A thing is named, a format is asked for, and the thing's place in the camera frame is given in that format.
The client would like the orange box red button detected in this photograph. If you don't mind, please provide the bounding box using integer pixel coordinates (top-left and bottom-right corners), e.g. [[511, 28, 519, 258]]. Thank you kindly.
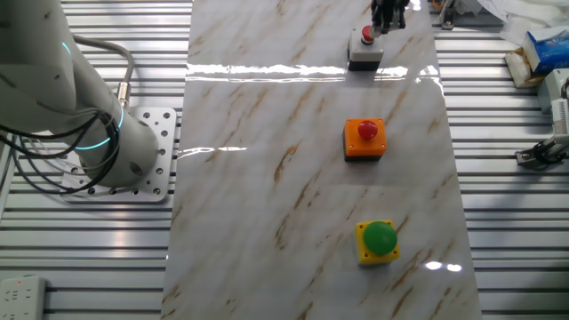
[[341, 117, 389, 164]]

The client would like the tan wrapped packet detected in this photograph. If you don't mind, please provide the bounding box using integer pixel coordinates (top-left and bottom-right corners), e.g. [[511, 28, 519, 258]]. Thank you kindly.
[[504, 46, 546, 88]]

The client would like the black base cable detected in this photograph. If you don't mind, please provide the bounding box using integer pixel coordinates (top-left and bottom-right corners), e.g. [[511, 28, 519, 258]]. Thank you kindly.
[[0, 108, 122, 196]]

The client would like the blue tissue pack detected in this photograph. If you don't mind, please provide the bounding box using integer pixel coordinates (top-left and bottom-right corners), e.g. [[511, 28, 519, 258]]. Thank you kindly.
[[522, 26, 569, 75]]

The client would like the grey cable metal connector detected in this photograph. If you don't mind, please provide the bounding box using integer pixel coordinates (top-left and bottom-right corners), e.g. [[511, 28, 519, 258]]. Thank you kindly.
[[73, 35, 135, 110]]

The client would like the marble pattern board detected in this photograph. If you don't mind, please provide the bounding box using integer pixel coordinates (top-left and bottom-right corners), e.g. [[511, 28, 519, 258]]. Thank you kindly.
[[160, 0, 484, 320]]

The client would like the white crumpled plastic bag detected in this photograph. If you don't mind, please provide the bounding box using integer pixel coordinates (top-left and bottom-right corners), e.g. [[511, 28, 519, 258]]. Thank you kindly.
[[475, 0, 569, 48]]

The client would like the yellow box green button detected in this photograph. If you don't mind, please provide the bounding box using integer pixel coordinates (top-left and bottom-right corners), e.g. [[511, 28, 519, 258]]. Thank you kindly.
[[354, 220, 401, 267]]

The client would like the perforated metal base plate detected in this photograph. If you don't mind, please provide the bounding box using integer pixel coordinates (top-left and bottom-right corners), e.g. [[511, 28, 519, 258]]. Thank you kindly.
[[60, 106, 178, 204]]

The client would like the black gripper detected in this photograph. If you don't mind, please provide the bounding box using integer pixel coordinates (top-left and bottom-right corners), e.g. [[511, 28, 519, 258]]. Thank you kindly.
[[370, 0, 411, 39]]

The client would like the white power strip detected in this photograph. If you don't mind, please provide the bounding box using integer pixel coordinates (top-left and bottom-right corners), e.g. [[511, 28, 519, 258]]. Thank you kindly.
[[0, 274, 48, 320]]

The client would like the grey box red button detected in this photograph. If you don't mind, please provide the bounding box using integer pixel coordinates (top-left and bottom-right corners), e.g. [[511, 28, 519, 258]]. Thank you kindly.
[[346, 24, 386, 72]]

